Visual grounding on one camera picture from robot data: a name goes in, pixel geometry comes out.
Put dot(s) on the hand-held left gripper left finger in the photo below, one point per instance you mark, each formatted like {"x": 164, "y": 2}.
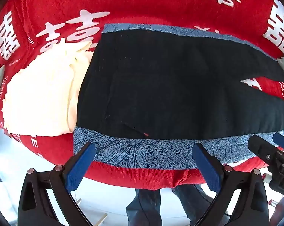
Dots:
{"x": 82, "y": 162}

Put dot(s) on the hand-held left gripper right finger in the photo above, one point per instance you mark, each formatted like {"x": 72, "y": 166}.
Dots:
{"x": 205, "y": 164}

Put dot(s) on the black pants with blue band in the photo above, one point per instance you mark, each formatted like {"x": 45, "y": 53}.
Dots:
{"x": 167, "y": 87}

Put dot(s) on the wooden stick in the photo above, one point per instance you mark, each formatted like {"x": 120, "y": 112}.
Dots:
{"x": 101, "y": 219}

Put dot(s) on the person's left leg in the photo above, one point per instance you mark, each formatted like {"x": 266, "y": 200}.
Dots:
{"x": 144, "y": 207}

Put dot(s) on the cream cloth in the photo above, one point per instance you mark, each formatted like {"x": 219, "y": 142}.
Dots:
{"x": 43, "y": 94}

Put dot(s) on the red printed blanket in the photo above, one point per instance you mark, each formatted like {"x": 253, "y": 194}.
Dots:
{"x": 156, "y": 4}

